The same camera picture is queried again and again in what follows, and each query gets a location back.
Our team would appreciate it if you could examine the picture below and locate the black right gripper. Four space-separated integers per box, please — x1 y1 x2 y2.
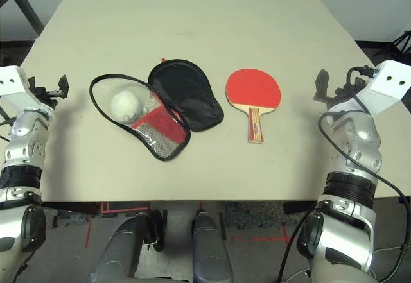
313 69 359 104

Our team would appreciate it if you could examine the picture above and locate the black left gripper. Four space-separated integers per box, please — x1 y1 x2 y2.
28 74 70 107

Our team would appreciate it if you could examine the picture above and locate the white fluffy pom-pom keychain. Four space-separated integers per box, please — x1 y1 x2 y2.
110 90 158 124

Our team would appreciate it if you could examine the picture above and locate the red ping-pong paddle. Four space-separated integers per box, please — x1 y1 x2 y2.
225 68 282 144

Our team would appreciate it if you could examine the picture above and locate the red black paddle case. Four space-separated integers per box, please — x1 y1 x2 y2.
89 58 225 163

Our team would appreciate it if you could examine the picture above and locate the black tripod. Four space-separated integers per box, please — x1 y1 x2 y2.
374 30 411 62

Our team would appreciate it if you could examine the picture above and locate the speckled rubber floor mat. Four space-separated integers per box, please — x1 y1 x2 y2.
41 201 317 229

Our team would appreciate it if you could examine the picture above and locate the grey robot left leg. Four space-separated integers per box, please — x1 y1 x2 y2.
91 214 152 283

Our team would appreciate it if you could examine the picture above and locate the grey robot leg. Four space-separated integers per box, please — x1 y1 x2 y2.
91 214 152 283
191 212 232 283

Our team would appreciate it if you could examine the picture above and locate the grey robot right leg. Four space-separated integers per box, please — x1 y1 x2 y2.
191 212 232 283

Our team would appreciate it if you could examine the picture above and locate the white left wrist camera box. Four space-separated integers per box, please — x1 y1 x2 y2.
0 65 54 116

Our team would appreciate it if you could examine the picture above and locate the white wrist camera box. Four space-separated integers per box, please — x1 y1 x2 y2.
354 60 411 119
0 65 54 116

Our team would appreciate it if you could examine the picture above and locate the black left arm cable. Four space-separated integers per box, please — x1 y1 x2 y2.
0 105 12 142

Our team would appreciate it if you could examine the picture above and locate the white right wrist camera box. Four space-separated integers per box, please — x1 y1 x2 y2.
354 60 411 119

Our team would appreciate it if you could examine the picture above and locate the black table frame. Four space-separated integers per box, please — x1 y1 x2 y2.
0 0 44 39

